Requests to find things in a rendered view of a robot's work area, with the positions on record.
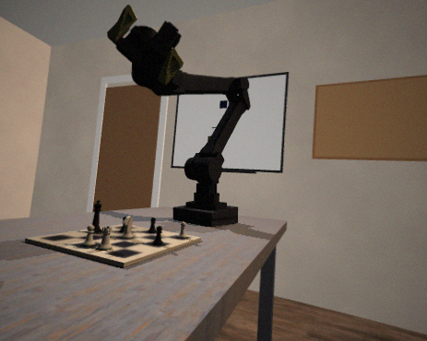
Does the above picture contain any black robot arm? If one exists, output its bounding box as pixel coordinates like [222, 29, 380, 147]
[132, 21, 251, 210]

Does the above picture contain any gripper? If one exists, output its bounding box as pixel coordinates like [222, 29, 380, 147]
[107, 5, 184, 85]

